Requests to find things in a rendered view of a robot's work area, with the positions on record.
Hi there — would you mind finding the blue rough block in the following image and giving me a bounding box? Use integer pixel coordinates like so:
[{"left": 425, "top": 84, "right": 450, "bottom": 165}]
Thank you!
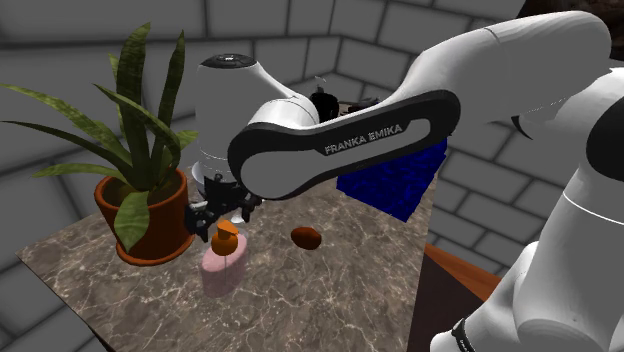
[{"left": 335, "top": 138, "right": 449, "bottom": 224}]

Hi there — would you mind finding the pink soap dispenser orange pump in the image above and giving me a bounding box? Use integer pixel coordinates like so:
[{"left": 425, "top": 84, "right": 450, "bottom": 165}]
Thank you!
[{"left": 200, "top": 219, "right": 249, "bottom": 299}]

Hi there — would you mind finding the black rounded vessel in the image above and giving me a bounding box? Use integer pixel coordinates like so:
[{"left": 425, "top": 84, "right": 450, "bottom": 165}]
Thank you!
[{"left": 308, "top": 83, "right": 341, "bottom": 124}]

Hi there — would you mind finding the green plant in terracotta pot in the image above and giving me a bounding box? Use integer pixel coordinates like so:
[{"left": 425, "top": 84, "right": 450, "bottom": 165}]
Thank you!
[{"left": 0, "top": 21, "right": 201, "bottom": 267}]

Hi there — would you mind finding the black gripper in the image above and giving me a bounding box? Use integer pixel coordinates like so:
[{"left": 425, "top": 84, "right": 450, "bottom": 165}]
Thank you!
[{"left": 184, "top": 174, "right": 265, "bottom": 243}]

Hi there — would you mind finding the brown egg-shaped object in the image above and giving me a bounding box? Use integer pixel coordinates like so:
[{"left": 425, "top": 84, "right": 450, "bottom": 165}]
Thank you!
[{"left": 290, "top": 225, "right": 323, "bottom": 252}]

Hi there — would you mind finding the dark brown robot stand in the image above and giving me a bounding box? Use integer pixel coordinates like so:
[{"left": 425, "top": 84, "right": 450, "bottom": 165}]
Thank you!
[{"left": 406, "top": 242, "right": 504, "bottom": 352}]

